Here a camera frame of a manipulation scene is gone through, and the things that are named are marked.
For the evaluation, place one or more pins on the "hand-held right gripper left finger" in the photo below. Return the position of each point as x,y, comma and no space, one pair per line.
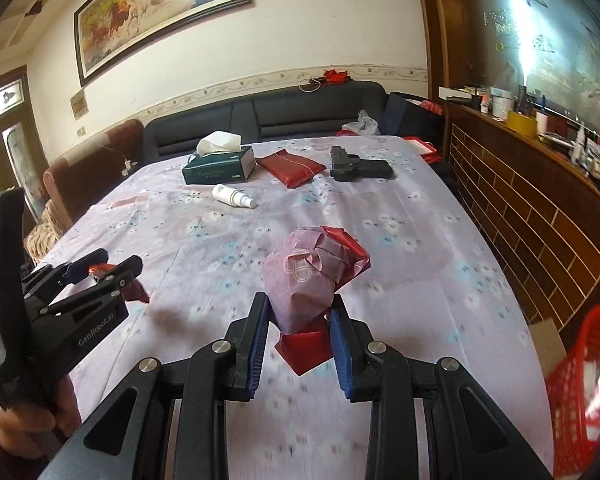
257,340

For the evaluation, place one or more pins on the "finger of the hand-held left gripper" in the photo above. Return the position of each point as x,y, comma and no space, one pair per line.
75,266
125,271

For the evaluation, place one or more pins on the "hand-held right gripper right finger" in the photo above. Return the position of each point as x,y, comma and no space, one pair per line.
337,350

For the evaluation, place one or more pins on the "red snack wrapper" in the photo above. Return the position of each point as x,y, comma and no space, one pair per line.
135,292

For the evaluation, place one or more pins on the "red paper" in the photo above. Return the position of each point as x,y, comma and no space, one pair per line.
300,280

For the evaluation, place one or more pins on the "red plastic basket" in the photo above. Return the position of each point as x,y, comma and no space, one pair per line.
580,375

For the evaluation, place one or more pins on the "person's left hand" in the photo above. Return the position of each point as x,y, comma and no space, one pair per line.
70,405

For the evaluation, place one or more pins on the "tan woven chair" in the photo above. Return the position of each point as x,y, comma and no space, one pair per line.
45,235

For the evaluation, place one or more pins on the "brown armchair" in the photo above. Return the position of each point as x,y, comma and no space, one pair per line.
90,175

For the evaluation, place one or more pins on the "white charger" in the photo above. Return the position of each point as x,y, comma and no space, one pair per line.
129,166

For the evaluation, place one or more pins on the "floral tablecloth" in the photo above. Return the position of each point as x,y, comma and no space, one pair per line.
405,260

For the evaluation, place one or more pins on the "dark green tissue box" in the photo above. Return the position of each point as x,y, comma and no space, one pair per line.
220,167

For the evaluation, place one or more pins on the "wooden door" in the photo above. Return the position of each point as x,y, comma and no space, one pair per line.
15,125

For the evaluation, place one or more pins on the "red flat packet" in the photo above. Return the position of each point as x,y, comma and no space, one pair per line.
290,167

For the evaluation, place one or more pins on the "black toy pistol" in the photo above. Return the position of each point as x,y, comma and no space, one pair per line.
365,169

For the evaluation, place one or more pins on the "cardboard piece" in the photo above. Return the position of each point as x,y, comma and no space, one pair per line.
545,345

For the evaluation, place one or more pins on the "red white gift bag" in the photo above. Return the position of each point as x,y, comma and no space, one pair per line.
422,147

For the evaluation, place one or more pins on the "white plastic bag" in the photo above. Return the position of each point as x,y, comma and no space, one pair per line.
362,124

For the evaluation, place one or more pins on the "dark sofa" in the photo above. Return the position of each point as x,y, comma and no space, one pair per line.
290,110

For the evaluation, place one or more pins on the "dark shopping bag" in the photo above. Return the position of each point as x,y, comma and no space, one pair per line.
405,120

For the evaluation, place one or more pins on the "framed horse painting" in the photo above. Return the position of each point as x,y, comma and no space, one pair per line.
155,15

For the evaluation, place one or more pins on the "red object on sofa back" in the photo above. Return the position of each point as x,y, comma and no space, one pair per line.
337,75

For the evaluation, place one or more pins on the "white boxes on counter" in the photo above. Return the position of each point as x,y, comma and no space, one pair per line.
501,102

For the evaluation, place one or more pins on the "white roll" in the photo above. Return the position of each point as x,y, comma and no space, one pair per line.
541,122

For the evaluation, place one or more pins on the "slim white spray bottle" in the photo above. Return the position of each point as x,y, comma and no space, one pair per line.
578,145

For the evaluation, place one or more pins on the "etched glass partition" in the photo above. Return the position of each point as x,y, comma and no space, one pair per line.
555,35

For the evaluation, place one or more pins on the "small wall plaque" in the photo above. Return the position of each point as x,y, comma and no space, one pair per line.
79,104

